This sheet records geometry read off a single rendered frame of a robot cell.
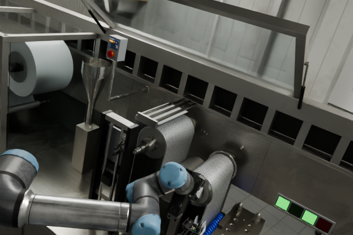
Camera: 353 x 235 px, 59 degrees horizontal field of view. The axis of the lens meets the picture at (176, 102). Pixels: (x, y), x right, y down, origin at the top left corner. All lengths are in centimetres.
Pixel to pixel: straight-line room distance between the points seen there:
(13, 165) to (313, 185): 114
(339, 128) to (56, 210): 106
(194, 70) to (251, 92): 30
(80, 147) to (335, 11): 261
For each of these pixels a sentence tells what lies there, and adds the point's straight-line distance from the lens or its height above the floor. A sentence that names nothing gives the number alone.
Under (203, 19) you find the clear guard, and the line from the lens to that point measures 114.
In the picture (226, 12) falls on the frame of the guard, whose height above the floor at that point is 194.
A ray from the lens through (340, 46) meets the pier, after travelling 336.
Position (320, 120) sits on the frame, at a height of 161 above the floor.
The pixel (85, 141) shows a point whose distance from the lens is 173.
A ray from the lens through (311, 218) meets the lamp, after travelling 155.
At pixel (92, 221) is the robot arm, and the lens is 88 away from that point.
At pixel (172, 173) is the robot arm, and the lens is 93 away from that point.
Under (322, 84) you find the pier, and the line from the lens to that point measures 342.
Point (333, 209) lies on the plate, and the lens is 152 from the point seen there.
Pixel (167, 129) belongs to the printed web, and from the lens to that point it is 134.
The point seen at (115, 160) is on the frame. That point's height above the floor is 126.
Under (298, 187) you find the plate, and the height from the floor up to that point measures 129.
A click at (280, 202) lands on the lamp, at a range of 155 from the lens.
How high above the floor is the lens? 200
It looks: 21 degrees down
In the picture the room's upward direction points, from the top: 14 degrees clockwise
